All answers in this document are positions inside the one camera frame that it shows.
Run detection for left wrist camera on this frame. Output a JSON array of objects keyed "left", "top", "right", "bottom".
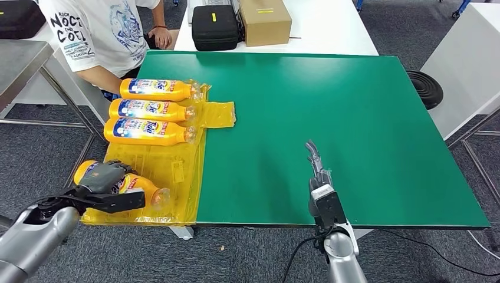
[{"left": 84, "top": 188, "right": 146, "bottom": 215}]

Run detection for person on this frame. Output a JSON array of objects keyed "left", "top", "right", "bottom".
[{"left": 39, "top": 0, "right": 175, "bottom": 100}]

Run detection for white floor cable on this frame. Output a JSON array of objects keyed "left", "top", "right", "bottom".
[{"left": 466, "top": 231, "right": 500, "bottom": 262}]

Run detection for blue trolley frame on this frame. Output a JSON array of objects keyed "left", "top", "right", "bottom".
[{"left": 439, "top": 0, "right": 473, "bottom": 19}]

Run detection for silver laptop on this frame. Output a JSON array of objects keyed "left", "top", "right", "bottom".
[{"left": 187, "top": 0, "right": 242, "bottom": 24}]

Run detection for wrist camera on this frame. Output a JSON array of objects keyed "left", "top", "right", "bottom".
[
  {"left": 310, "top": 185, "right": 348, "bottom": 231},
  {"left": 84, "top": 188, "right": 146, "bottom": 215}
]

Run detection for black ribbed round disc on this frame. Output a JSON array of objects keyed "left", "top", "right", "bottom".
[{"left": 406, "top": 70, "right": 444, "bottom": 111}]

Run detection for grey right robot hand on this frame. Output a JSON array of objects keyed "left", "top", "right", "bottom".
[{"left": 304, "top": 140, "right": 334, "bottom": 218}]

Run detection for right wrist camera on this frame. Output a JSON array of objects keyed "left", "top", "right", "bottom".
[{"left": 310, "top": 185, "right": 348, "bottom": 231}]

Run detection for white panel table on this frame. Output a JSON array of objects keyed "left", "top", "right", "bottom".
[{"left": 0, "top": 0, "right": 127, "bottom": 137}]

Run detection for black carrying case yellow tag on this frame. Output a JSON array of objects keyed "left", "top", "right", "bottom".
[{"left": 191, "top": 4, "right": 239, "bottom": 52}]

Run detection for yellow detergent bottle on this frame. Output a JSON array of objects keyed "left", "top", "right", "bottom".
[
  {"left": 73, "top": 160, "right": 170, "bottom": 208},
  {"left": 119, "top": 78, "right": 202, "bottom": 103},
  {"left": 108, "top": 98, "right": 196, "bottom": 123},
  {"left": 103, "top": 117, "right": 197, "bottom": 146}
]

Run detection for yellow plastic sheet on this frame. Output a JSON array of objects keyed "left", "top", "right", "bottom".
[{"left": 81, "top": 80, "right": 236, "bottom": 228}]

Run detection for black floor cable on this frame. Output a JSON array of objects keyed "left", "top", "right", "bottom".
[{"left": 380, "top": 229, "right": 500, "bottom": 279}]

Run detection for person's hand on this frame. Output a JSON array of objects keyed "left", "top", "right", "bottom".
[{"left": 147, "top": 26, "right": 173, "bottom": 50}]

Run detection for white table steel legs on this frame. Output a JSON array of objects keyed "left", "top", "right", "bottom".
[{"left": 420, "top": 3, "right": 500, "bottom": 208}]

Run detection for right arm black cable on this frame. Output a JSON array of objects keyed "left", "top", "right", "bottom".
[{"left": 281, "top": 226, "right": 333, "bottom": 283}]

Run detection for large black carrying case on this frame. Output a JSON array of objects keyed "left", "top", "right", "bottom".
[{"left": 0, "top": 0, "right": 47, "bottom": 40}]

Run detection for long white table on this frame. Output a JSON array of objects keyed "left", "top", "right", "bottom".
[{"left": 173, "top": 0, "right": 379, "bottom": 57}]

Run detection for brown cardboard box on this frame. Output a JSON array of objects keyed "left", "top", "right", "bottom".
[{"left": 239, "top": 0, "right": 293, "bottom": 47}]

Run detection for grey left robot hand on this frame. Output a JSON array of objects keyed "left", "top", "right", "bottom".
[{"left": 78, "top": 159, "right": 137, "bottom": 195}]

